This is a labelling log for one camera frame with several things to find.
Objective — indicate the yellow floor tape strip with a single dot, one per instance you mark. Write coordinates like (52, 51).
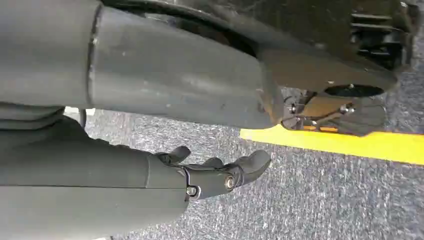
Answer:
(331, 142)

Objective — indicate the dark thin post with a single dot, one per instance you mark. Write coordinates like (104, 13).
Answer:
(82, 118)

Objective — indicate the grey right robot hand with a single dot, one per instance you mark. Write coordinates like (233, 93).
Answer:
(99, 185)

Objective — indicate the ribbed grey right arm sleeve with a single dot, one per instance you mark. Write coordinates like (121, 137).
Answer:
(26, 116)

